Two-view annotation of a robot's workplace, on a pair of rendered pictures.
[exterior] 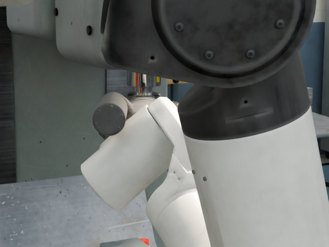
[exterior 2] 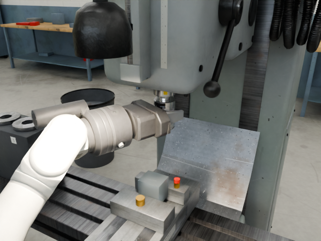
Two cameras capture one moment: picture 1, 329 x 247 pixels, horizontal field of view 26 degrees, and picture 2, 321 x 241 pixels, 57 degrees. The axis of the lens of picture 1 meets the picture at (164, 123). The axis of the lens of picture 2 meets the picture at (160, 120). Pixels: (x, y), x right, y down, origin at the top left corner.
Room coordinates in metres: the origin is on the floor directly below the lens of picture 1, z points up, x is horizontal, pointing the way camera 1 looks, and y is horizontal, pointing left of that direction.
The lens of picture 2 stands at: (0.62, -0.45, 1.48)
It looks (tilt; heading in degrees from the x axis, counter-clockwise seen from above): 24 degrees down; 54
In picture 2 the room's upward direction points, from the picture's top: straight up
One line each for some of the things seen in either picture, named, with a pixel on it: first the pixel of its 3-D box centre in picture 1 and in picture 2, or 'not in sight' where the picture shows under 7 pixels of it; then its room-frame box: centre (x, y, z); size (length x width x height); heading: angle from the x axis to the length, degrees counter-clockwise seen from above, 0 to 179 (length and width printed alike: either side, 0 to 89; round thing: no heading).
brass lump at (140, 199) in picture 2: not in sight; (140, 200); (0.91, 0.03, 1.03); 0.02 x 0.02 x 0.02
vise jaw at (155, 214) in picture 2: not in sight; (142, 209); (0.92, 0.03, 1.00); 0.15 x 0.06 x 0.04; 116
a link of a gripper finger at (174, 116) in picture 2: not in sight; (173, 117); (0.98, 0.00, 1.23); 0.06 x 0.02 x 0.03; 1
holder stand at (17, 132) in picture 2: not in sight; (22, 147); (0.75, 0.51, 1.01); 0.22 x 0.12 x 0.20; 118
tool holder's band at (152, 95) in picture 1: (143, 96); (164, 100); (0.98, 0.03, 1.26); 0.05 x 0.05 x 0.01
